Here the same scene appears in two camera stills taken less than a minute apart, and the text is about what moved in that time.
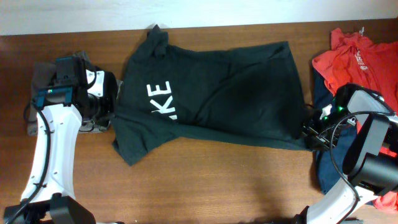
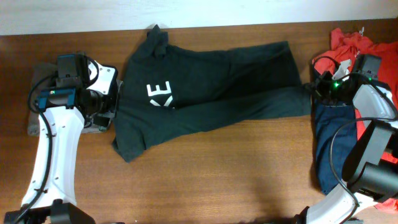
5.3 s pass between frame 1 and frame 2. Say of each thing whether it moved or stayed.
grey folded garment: stayed
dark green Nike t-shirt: moved
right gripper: moved
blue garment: stayed
